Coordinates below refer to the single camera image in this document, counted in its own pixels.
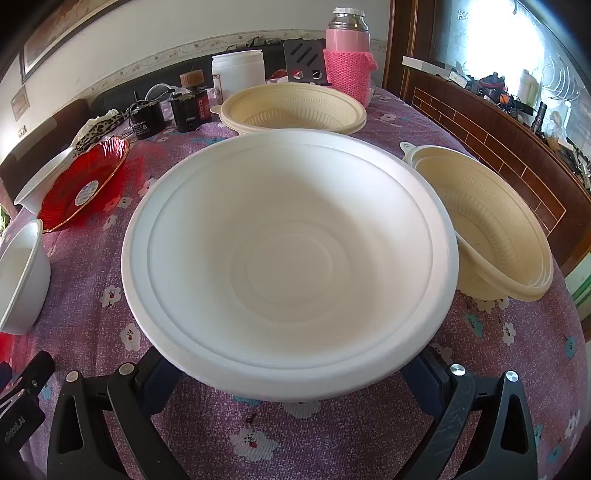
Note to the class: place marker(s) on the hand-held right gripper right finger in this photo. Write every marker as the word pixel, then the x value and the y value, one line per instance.
pixel 422 383

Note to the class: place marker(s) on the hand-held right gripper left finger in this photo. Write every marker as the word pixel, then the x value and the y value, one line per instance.
pixel 164 383

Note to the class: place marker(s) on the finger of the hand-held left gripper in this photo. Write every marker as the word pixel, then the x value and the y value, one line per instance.
pixel 32 376

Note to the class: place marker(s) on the large white bowl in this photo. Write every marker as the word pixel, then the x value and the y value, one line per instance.
pixel 286 258

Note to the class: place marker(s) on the cream plastic bowl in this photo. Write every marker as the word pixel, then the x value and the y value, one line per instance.
pixel 295 108
pixel 489 221

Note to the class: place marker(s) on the red glass plate with sticker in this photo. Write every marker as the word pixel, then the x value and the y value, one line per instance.
pixel 78 184

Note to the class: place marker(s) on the small white bowl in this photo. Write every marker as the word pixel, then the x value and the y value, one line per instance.
pixel 41 180
pixel 23 272

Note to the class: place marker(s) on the green and white box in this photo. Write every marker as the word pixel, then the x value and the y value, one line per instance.
pixel 579 295

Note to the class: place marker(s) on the leopard print pouch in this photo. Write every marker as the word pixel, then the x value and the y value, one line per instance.
pixel 99 131

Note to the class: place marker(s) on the wooden counter cabinet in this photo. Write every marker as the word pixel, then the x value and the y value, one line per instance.
pixel 485 129

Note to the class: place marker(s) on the white cloth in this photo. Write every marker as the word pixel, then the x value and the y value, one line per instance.
pixel 104 114

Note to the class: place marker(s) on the dark bottle with cork cap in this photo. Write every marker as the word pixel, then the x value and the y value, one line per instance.
pixel 189 110

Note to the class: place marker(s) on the black sofa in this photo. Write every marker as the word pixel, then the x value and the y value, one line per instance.
pixel 115 97

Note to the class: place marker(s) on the white plastic jar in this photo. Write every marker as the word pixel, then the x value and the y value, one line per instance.
pixel 240 74

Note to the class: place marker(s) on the black slotted spatula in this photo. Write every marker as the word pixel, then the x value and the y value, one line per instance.
pixel 304 60

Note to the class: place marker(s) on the pink thermos flask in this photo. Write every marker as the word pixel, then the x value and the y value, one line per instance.
pixel 347 34

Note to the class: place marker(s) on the small wall plaque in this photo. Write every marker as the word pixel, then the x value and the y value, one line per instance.
pixel 18 104

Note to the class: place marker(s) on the framed wall picture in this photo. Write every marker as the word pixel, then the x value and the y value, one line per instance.
pixel 55 39

